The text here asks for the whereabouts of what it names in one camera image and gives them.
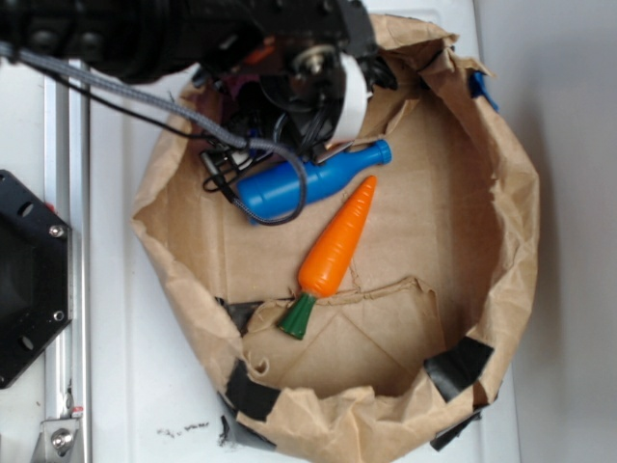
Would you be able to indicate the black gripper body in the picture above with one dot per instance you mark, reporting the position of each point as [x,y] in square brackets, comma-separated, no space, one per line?
[318,61]

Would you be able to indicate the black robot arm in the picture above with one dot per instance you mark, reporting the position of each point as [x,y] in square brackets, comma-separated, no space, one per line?
[137,42]

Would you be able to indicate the blue toy bottle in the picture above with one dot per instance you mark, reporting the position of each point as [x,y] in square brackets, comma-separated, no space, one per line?
[275,192]

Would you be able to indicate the orange toy carrot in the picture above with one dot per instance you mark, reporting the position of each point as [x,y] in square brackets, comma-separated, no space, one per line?
[327,261]

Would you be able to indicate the brown paper bag bin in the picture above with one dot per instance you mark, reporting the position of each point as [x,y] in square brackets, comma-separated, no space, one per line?
[435,302]

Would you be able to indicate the white plastic tray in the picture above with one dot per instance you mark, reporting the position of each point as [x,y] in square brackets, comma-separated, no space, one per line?
[151,399]

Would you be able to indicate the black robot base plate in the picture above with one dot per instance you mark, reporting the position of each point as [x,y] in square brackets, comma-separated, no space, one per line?
[34,277]

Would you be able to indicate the aluminium rail frame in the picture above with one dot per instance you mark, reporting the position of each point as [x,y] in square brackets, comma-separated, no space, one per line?
[66,431]

